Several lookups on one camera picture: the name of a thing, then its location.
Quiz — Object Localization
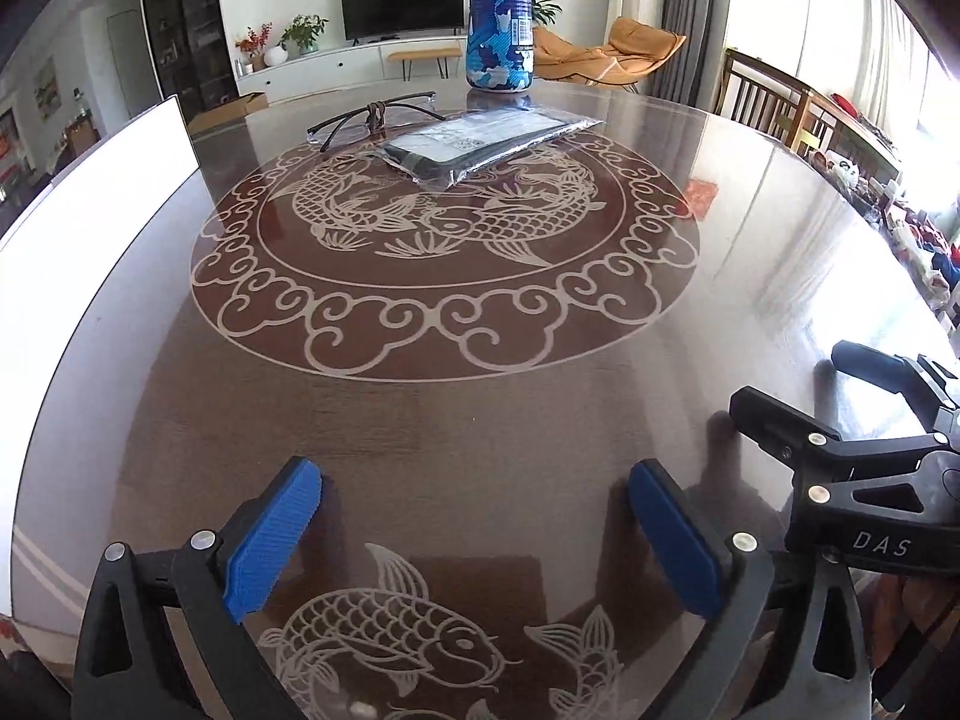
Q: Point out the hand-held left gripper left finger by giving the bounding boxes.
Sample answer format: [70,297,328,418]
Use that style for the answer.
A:
[71,456,323,720]

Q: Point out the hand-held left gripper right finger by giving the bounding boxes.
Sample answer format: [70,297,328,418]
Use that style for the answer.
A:
[628,459,875,720]

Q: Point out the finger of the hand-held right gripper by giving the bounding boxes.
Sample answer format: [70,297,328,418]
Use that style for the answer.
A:
[831,340,960,428]
[730,385,942,466]

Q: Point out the white foam board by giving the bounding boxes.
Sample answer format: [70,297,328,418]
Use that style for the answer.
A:
[0,94,202,541]

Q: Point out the dark patterned desktop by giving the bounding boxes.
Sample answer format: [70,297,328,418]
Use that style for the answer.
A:
[11,79,960,720]

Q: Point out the pile of colourful clutter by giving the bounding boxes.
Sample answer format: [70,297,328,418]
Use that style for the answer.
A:
[817,150,960,316]

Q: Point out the dark wooden chair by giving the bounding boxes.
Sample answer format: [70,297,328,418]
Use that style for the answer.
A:
[787,90,901,181]
[720,49,815,140]

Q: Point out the grey curtain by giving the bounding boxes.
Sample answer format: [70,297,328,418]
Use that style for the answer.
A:
[660,0,732,113]

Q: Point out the orange lounge chair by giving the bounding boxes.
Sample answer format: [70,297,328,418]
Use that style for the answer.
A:
[534,16,687,93]

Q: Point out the clear bag with dark item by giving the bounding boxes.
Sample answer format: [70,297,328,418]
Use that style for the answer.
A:
[373,109,605,192]

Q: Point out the brown cardboard box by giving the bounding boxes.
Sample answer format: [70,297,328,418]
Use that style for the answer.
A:
[187,92,269,128]

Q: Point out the black-framed glasses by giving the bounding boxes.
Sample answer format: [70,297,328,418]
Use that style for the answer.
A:
[306,90,438,153]

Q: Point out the white television cabinet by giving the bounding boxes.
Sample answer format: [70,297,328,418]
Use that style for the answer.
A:
[232,34,470,102]

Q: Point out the blue camouflage bottle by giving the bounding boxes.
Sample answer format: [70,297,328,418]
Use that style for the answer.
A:
[463,0,537,93]

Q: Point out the red flower plant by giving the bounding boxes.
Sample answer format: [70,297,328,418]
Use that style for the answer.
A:
[235,24,272,72]

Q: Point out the wooden bench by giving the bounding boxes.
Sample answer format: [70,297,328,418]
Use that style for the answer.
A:
[388,43,464,81]

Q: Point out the dark glass display cabinet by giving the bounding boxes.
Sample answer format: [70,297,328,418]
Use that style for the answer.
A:
[139,0,230,102]

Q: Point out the black flat television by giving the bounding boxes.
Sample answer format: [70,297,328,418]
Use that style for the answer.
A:
[340,0,466,44]

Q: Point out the framed wall picture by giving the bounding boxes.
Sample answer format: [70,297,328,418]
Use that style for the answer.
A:
[34,60,61,119]

